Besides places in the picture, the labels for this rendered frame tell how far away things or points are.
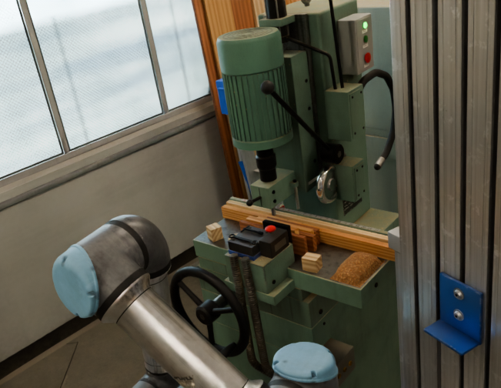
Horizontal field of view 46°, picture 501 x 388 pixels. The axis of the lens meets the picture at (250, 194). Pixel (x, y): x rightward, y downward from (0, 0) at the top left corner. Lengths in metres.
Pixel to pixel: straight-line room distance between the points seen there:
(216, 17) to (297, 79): 1.53
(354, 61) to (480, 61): 1.07
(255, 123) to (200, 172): 1.81
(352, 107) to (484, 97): 1.01
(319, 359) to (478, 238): 0.42
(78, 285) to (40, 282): 1.97
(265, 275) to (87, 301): 0.65
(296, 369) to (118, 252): 0.38
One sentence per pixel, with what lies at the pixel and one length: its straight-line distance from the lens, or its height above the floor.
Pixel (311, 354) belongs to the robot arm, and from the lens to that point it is 1.13.
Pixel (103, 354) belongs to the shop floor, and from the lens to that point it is 3.01.
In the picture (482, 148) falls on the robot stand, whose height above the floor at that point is 1.49.
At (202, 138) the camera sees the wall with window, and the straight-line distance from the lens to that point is 3.37.
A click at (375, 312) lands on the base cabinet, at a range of 2.06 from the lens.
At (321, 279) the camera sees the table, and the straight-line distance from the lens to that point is 1.58.
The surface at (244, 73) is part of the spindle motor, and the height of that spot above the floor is 1.42.
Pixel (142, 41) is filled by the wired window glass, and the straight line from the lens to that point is 3.16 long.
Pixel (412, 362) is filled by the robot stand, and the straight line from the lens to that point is 1.08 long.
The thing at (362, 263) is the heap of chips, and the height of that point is 0.93.
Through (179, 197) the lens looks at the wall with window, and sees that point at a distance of 3.33.
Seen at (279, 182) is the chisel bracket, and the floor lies 1.07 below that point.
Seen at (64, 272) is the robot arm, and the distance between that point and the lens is 1.05.
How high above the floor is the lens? 1.78
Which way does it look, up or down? 25 degrees down
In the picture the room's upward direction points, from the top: 9 degrees counter-clockwise
